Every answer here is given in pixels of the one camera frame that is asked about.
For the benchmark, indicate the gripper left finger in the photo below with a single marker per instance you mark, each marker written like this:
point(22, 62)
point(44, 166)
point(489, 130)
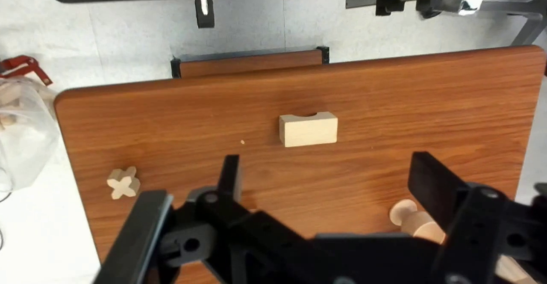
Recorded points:
point(230, 224)

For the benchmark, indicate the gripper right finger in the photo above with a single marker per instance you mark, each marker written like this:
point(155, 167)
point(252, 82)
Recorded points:
point(478, 224)

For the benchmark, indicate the round wooden peg block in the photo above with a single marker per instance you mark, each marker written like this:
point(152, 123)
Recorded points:
point(416, 223)

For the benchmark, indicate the cross-shaped wooden block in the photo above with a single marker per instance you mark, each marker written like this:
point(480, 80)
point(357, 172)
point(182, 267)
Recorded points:
point(124, 183)

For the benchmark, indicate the rectangular notched wooden block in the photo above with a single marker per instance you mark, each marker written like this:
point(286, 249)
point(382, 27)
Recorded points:
point(307, 131)

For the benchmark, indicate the clear bag of wooden blocks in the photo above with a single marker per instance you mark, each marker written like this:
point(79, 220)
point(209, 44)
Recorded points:
point(23, 134)

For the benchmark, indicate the red clamp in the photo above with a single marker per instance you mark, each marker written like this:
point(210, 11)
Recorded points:
point(25, 66)

